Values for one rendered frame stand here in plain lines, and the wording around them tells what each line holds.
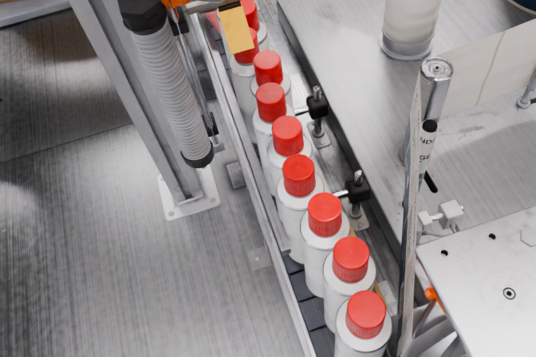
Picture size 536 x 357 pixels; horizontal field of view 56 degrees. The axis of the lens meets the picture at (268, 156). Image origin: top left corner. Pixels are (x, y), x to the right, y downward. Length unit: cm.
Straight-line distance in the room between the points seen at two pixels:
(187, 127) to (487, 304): 29
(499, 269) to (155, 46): 31
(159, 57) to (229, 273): 41
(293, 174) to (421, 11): 40
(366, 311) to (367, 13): 63
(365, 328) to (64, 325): 47
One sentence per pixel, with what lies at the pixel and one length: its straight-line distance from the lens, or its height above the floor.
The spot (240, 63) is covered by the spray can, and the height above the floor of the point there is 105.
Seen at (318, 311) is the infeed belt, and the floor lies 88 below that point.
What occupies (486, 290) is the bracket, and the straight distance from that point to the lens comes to 41.
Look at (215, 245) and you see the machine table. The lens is 77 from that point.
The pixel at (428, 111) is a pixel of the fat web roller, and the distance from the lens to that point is 66.
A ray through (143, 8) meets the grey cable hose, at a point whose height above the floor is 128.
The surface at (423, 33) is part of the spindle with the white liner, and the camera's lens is 86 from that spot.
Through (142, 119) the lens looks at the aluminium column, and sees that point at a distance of 64.
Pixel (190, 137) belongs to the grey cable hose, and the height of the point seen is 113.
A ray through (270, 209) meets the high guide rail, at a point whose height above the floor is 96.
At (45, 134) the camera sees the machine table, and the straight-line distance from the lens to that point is 99.
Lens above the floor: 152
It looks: 56 degrees down
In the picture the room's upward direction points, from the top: 10 degrees counter-clockwise
